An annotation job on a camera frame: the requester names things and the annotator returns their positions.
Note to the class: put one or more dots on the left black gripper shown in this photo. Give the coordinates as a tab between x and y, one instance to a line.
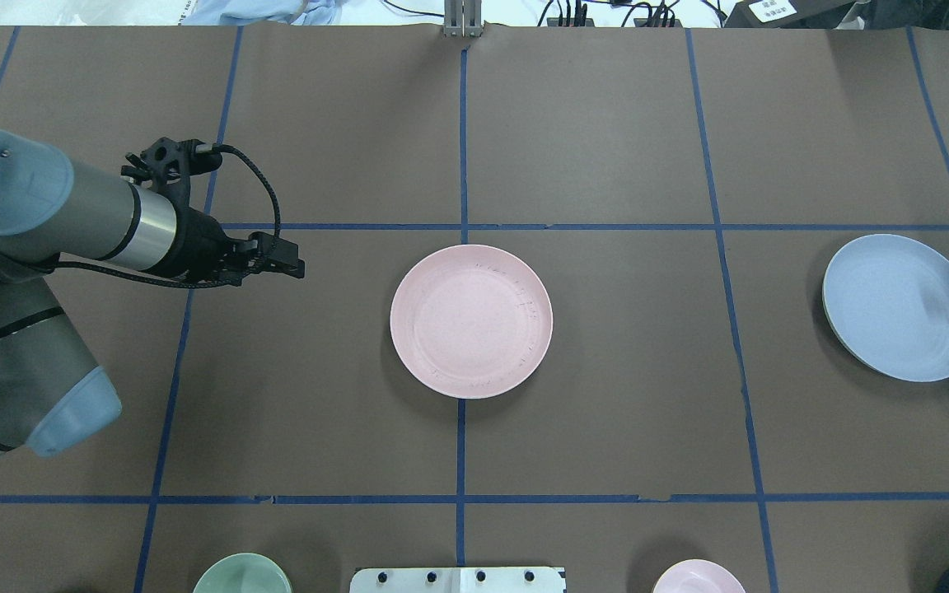
197	244

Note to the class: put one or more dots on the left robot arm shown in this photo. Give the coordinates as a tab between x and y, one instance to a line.
57	213

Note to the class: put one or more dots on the pink plate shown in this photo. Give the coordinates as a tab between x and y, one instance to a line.
471	321

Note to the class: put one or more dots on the black power strip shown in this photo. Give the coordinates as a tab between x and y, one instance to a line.
632	22

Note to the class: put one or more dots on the aluminium frame post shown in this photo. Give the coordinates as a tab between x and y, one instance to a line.
462	18

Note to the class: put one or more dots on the blue plate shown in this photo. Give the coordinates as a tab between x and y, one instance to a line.
886	298

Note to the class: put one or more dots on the light blue cloth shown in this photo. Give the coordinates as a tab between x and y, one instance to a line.
241	13

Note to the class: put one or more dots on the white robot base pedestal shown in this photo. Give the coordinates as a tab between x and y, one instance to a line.
460	579

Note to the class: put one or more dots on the pink bowl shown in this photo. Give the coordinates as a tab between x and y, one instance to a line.
697	575

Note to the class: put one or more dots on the green bowl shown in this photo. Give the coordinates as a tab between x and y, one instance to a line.
244	572

